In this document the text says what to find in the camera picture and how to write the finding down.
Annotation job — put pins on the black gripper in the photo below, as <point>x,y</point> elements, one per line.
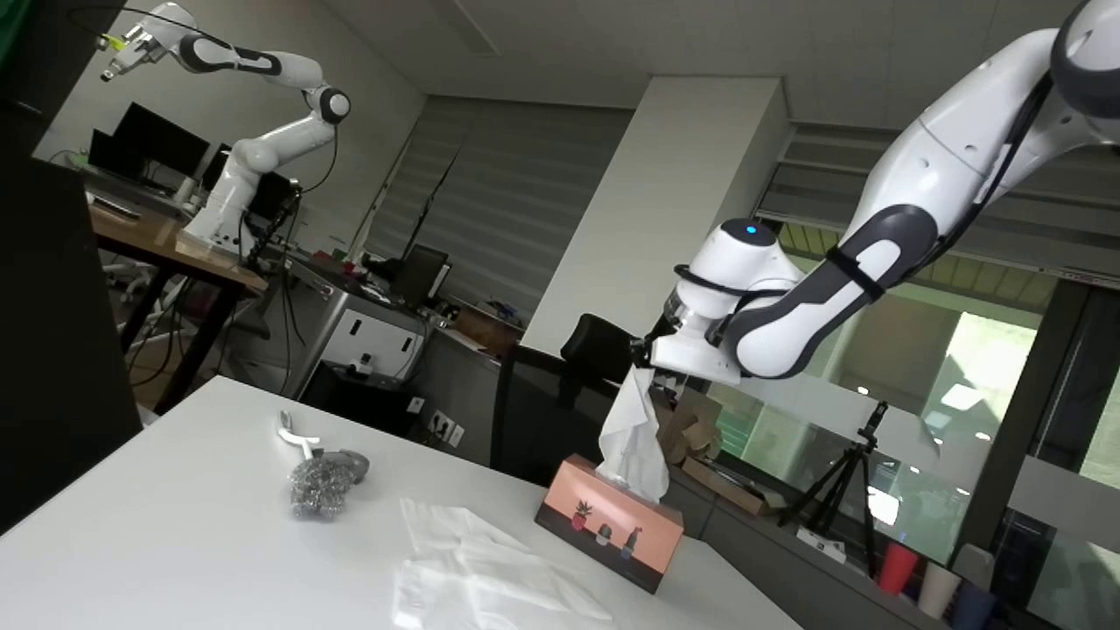
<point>668,325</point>

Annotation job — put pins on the white wipe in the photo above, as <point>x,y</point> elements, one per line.
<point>635,438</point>

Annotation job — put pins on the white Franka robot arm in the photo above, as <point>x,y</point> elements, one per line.
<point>958,142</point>

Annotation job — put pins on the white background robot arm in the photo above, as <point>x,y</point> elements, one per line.
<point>268,142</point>

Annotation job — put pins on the open cardboard box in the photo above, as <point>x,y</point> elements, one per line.
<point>703,438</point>

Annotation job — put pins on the black office chair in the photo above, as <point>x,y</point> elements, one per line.
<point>546,395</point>

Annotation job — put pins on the flat cardboard piece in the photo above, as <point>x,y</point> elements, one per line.
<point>723,484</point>

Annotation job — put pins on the pink brown tissue box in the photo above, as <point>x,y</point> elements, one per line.
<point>608,537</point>

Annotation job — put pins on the gray roller blind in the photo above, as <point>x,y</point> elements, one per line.
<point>502,197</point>

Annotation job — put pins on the black tripod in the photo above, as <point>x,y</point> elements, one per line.
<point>844,477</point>

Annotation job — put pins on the black computer monitor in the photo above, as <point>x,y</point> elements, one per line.
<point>146,143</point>
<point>420,275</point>

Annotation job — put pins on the gray window blind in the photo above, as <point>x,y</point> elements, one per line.
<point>816,176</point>

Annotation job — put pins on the clear plastic sheet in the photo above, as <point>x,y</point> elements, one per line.
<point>492,572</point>

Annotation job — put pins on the gray low cabinet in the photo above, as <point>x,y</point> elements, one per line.
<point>791,572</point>

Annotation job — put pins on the white gray equipment cabinet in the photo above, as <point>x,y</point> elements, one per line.
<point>353,338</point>

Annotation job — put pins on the red cup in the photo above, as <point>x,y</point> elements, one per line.
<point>896,567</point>

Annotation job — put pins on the gray metal scrubber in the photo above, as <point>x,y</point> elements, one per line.
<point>331,484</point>

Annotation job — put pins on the white cup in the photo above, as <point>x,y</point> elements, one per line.
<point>940,588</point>

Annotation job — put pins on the wooden desk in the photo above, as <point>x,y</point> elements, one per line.
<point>178,250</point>

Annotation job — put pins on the black partition panel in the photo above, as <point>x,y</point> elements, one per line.
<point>56,325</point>

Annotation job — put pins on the green cloth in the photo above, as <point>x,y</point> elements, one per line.
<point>12,21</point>

